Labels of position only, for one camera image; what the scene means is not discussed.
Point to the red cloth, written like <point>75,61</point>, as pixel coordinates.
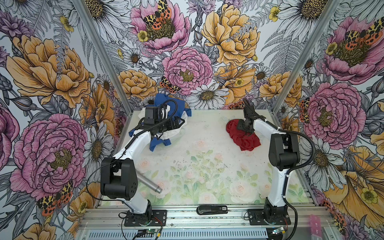
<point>246,141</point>

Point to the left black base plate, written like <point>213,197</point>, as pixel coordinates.
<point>157,218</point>

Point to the black device on rail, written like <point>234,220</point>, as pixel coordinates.
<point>203,210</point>

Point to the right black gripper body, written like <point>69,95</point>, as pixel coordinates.
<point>243,125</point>

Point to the white slotted cable duct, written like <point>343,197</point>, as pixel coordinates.
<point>184,234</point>

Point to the silver metal cylinder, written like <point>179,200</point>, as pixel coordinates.
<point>150,184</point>

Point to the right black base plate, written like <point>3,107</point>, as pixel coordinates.
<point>259,217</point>

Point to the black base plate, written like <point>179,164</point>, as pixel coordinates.
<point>259,217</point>
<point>157,218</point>

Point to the white cloth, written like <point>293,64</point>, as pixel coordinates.
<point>171,133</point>

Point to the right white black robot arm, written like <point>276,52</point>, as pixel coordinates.
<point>284,156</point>

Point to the right green circuit board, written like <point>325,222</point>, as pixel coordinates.
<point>277,231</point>

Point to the pink plastic piece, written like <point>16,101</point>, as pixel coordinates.
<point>315,226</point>

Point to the green circuit board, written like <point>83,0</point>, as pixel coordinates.
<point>148,234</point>
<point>277,231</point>

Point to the left green circuit board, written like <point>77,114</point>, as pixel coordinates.
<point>148,234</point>

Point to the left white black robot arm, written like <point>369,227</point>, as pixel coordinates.
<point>119,179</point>

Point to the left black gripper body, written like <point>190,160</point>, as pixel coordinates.
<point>161,123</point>

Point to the blue cloth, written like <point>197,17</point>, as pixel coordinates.
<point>175,109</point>

